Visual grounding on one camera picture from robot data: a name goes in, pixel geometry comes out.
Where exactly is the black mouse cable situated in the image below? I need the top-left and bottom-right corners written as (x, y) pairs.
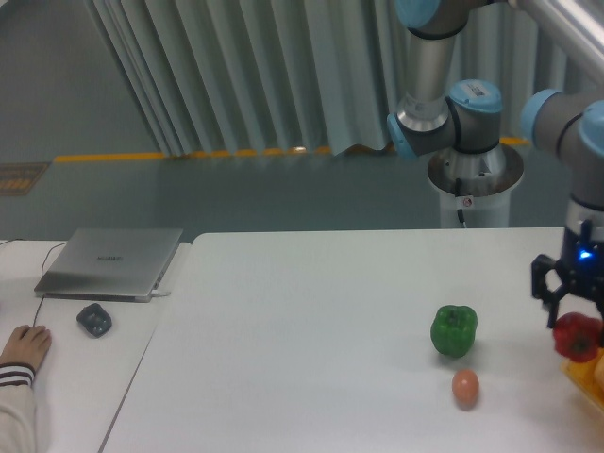
top-left (30, 240), bottom-right (70, 327)

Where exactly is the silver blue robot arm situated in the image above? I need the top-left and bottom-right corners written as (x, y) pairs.
top-left (387, 1), bottom-right (603, 322)

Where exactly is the brown egg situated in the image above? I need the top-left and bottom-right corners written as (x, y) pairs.
top-left (451, 369), bottom-right (479, 406)

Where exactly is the yellow tray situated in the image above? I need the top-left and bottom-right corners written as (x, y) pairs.
top-left (561, 348), bottom-right (603, 411)

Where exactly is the green bell pepper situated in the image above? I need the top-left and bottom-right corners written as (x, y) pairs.
top-left (430, 305), bottom-right (478, 359)

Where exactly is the white striped sleeve forearm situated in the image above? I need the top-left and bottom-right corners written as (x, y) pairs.
top-left (1, 362), bottom-right (37, 452)

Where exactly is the silver laptop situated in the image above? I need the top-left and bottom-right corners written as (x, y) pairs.
top-left (34, 228), bottom-right (183, 303)

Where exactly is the person's hand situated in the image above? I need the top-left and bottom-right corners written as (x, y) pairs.
top-left (1, 325), bottom-right (52, 373)

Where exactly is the red bell pepper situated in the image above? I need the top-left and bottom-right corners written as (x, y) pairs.
top-left (553, 312), bottom-right (602, 363)

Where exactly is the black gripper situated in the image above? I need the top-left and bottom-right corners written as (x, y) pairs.
top-left (530, 220), bottom-right (603, 329)

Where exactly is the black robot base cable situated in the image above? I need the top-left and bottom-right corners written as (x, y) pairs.
top-left (454, 177), bottom-right (469, 229)

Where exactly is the pale green curtain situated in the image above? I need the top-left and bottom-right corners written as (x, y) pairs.
top-left (85, 0), bottom-right (604, 157)

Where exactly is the black small device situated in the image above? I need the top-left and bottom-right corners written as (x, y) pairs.
top-left (76, 303), bottom-right (112, 339)

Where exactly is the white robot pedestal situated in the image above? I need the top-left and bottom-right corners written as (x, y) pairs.
top-left (428, 144), bottom-right (524, 228)

